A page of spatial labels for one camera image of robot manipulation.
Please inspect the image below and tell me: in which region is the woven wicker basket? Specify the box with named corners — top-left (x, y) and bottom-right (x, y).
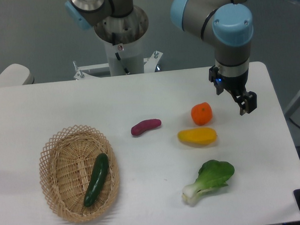
top-left (39, 125), bottom-right (120, 223)

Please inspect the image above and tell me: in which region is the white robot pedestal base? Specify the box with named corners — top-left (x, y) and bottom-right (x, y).
top-left (73, 5), bottom-right (163, 80)

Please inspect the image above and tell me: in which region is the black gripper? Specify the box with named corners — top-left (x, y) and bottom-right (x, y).
top-left (208, 59), bottom-right (257, 115)

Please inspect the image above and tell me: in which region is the white chair armrest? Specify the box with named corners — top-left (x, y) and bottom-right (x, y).
top-left (0, 64), bottom-right (35, 88)

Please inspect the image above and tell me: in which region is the purple sweet potato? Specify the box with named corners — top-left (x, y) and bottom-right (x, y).
top-left (130, 118), bottom-right (162, 136)

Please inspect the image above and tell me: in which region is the green cucumber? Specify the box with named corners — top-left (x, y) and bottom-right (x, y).
top-left (83, 153), bottom-right (109, 208)

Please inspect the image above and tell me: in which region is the yellow mango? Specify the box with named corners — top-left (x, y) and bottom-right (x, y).
top-left (177, 127), bottom-right (217, 145)

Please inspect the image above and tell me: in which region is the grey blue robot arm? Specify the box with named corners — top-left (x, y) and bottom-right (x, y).
top-left (65, 0), bottom-right (257, 114)

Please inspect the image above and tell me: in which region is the orange tangerine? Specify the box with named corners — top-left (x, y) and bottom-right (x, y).
top-left (191, 102), bottom-right (213, 126)

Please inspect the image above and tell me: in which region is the green bok choy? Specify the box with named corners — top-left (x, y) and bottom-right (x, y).
top-left (182, 160), bottom-right (235, 205)

